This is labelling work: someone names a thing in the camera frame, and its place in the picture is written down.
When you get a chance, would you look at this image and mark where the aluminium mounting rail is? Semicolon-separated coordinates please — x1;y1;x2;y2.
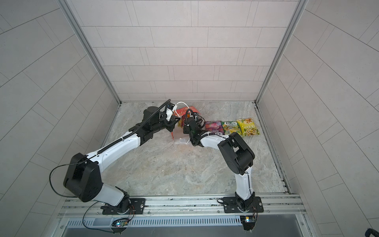
57;194;307;218

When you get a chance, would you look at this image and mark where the purple snack packet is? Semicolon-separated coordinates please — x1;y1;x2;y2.
205;121;225;135

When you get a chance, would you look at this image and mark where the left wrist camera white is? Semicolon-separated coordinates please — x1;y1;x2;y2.
165;102;175;121

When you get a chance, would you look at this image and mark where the left circuit board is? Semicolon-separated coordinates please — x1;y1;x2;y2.
111;218;130;228

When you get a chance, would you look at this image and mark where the yellow snack packet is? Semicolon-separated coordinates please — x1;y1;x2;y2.
237;118;260;136

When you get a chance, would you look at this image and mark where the green snack packet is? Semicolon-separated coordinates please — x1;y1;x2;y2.
222;121;242;135

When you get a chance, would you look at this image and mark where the right circuit board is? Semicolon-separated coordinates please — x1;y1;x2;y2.
240;216;257;231

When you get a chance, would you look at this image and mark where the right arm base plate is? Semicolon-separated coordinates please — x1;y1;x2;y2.
218;196;264;213

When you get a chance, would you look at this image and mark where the circuit board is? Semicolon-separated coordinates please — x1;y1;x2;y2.
111;218;130;228
240;216;257;231

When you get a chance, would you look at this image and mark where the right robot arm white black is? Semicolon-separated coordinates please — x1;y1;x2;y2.
184;117;255;212

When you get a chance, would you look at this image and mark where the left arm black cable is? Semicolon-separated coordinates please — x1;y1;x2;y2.
48;99;172;198

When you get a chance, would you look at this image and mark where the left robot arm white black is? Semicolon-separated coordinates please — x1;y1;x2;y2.
63;102;180;214

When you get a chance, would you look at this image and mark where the red paper gift bag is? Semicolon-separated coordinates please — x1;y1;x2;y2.
171;102;200;145

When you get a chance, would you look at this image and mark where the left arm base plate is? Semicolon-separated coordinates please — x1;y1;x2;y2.
100;198;146;215

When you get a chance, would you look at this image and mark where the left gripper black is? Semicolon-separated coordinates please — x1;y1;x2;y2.
150;114;182;133

